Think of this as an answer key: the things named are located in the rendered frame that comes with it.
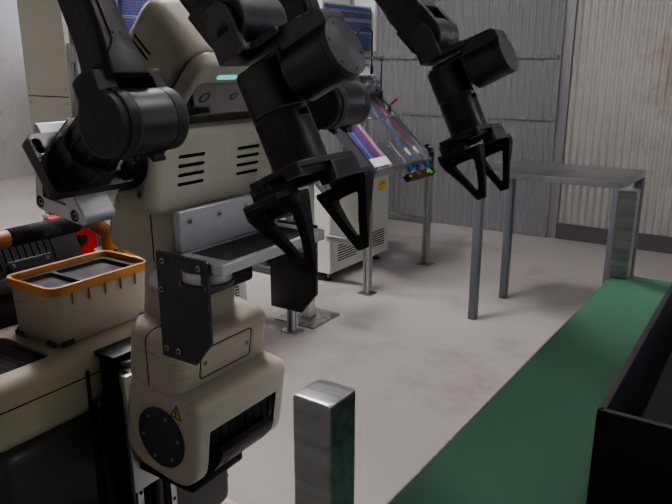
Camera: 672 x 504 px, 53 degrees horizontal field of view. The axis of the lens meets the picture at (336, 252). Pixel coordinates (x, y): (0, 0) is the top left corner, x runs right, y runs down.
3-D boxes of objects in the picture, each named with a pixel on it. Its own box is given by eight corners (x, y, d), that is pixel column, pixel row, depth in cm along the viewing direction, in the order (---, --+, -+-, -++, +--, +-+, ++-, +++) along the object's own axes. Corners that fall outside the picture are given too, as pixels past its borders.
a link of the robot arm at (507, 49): (432, 33, 106) (406, 30, 99) (497, -5, 99) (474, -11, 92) (460, 104, 106) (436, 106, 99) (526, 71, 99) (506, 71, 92)
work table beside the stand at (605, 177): (603, 350, 316) (622, 182, 295) (467, 318, 356) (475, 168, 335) (627, 322, 351) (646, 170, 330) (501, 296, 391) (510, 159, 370)
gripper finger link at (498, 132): (529, 180, 105) (507, 124, 105) (514, 186, 99) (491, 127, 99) (491, 195, 109) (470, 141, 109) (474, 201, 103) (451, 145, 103)
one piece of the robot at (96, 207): (35, 207, 89) (32, 123, 85) (68, 201, 93) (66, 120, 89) (83, 227, 84) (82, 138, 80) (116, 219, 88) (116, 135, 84)
